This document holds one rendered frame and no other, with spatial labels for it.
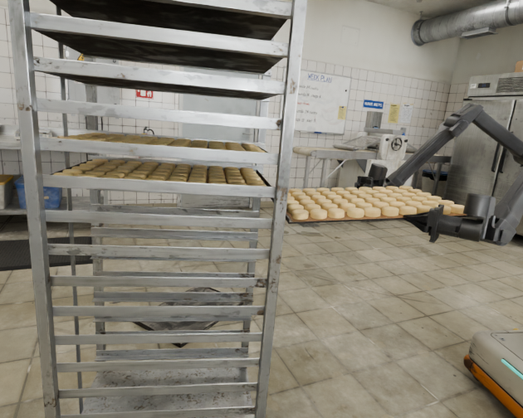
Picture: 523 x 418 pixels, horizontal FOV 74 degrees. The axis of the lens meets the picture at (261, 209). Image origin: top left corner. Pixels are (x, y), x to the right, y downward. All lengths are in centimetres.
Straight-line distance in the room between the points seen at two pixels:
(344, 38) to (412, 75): 141
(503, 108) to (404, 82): 163
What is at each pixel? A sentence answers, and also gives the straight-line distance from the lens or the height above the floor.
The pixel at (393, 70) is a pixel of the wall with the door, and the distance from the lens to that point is 616.
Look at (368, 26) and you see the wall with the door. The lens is 589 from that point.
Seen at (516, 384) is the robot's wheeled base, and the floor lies 20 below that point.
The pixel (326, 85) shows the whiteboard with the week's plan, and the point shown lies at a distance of 538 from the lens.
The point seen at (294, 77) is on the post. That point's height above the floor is 134.
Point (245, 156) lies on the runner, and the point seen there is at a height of 114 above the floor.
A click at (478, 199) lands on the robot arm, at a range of 108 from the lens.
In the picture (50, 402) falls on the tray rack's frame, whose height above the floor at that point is 42.
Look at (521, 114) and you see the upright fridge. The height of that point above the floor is 156.
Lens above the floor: 124
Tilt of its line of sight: 14 degrees down
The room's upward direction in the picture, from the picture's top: 5 degrees clockwise
